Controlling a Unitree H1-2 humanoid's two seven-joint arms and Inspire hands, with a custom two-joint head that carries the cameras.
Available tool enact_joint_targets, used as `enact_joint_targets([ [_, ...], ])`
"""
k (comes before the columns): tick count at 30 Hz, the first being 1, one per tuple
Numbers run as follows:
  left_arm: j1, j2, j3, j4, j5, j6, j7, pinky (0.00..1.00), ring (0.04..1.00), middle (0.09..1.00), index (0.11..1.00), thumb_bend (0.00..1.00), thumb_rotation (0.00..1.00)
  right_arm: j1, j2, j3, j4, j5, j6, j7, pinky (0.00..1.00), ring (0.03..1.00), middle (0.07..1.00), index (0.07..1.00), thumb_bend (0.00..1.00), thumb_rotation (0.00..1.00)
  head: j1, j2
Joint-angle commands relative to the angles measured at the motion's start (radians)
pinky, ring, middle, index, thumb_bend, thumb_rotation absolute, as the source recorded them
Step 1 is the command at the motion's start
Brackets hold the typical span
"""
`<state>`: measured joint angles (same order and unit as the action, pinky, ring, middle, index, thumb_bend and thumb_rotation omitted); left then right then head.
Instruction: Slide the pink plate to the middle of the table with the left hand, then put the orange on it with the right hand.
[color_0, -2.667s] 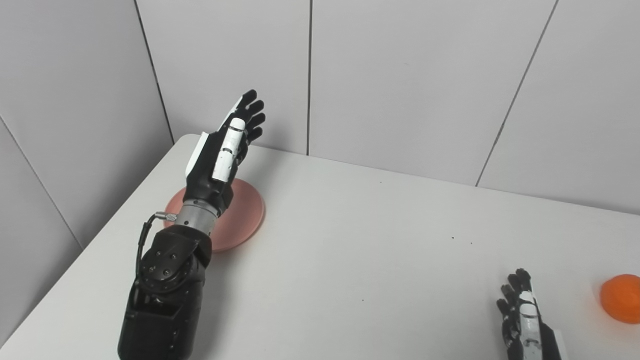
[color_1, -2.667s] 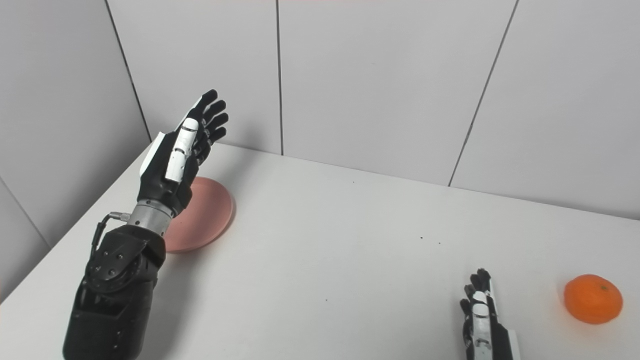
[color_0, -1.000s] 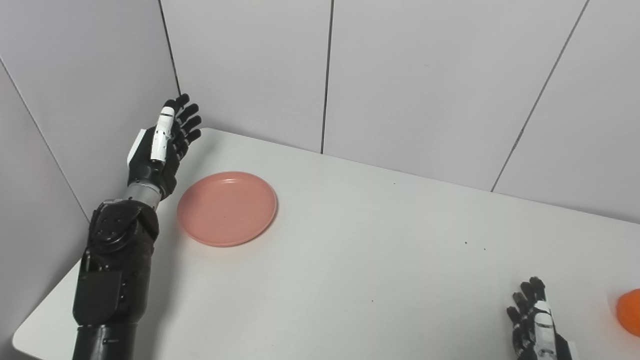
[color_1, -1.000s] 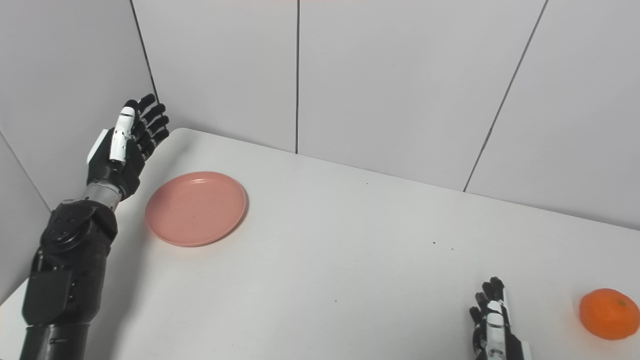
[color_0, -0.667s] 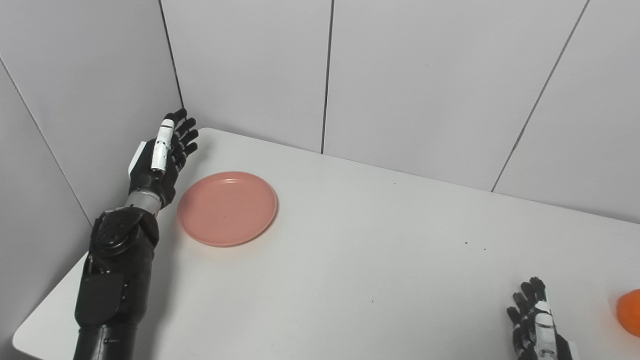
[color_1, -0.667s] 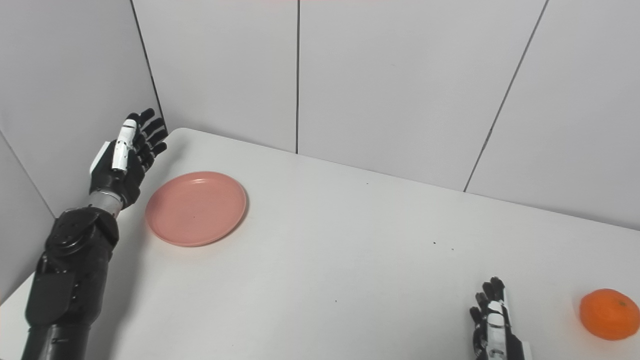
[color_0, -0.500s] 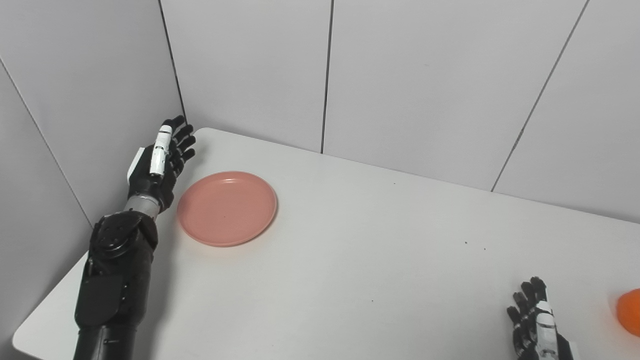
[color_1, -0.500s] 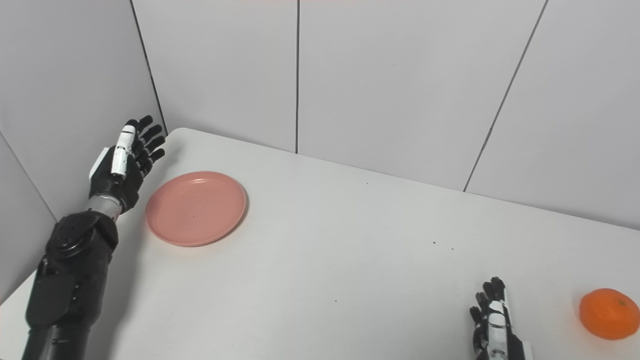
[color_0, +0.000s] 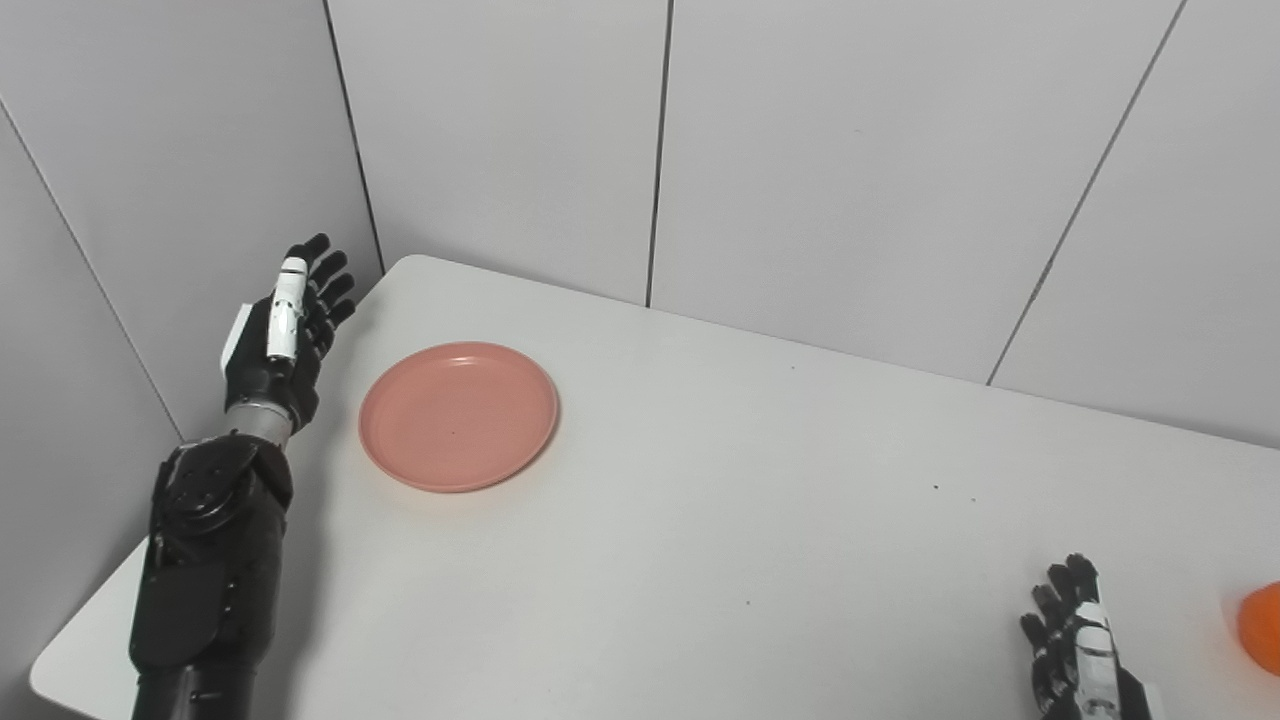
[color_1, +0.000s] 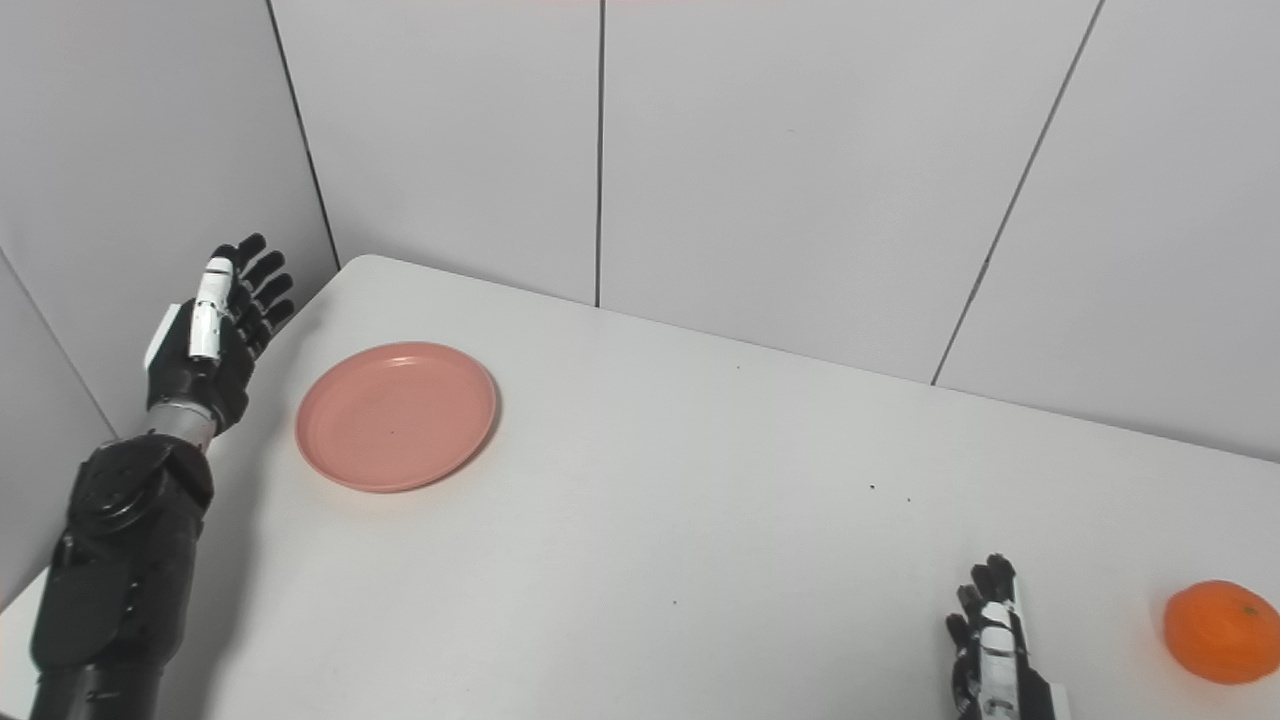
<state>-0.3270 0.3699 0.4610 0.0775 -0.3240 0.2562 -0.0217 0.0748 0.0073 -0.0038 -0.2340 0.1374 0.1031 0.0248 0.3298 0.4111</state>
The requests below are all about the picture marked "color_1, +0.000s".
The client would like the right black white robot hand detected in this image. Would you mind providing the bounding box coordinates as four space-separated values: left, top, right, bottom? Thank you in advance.
946 554 1071 720

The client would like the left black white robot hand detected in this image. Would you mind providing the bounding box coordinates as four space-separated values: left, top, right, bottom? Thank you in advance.
144 233 297 437

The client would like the pink round plate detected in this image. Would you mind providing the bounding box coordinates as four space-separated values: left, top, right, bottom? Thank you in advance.
295 342 499 494

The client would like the orange fruit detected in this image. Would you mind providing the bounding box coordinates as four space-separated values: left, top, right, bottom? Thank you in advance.
1163 580 1280 686

